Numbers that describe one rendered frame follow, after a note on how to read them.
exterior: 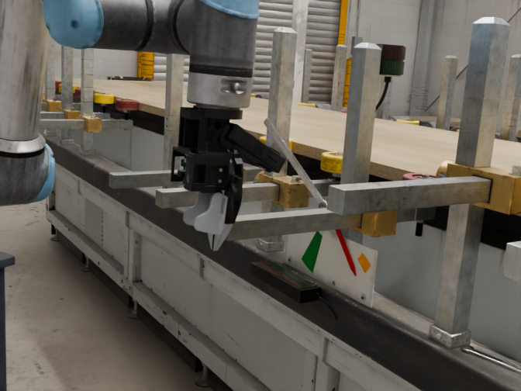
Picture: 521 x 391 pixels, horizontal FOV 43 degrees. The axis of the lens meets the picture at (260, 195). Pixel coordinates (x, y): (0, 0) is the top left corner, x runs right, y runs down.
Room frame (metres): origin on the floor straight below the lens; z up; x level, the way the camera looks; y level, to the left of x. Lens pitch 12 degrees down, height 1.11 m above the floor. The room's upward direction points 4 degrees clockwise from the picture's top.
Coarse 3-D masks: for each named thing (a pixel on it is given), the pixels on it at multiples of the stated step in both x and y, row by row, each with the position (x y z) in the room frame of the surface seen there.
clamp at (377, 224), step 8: (368, 216) 1.07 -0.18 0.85; (376, 216) 1.06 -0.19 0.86; (384, 216) 1.06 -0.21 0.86; (392, 216) 1.07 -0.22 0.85; (368, 224) 1.07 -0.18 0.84; (376, 224) 1.06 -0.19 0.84; (384, 224) 1.07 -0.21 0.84; (392, 224) 1.08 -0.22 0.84; (368, 232) 1.07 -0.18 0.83; (376, 232) 1.06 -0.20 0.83; (384, 232) 1.07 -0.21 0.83; (392, 232) 1.08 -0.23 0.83
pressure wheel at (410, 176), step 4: (404, 176) 1.18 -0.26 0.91; (408, 176) 1.17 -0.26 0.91; (412, 176) 1.18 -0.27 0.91; (416, 176) 1.19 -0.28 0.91; (420, 176) 1.19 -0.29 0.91; (424, 176) 1.18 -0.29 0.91; (428, 176) 1.18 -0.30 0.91; (432, 176) 1.20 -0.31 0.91; (404, 180) 1.17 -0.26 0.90; (416, 224) 1.18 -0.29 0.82; (420, 224) 1.18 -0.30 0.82; (416, 228) 1.18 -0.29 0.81; (420, 228) 1.18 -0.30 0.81; (416, 232) 1.18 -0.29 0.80; (420, 232) 1.18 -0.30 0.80; (420, 236) 1.18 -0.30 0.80
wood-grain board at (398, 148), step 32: (128, 96) 2.69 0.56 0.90; (160, 96) 2.81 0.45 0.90; (256, 128) 1.84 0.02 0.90; (320, 128) 1.96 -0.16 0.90; (384, 128) 2.09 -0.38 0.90; (416, 128) 2.16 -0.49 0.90; (320, 160) 1.51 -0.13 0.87; (384, 160) 1.40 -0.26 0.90; (416, 160) 1.43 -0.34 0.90; (512, 160) 1.54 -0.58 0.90
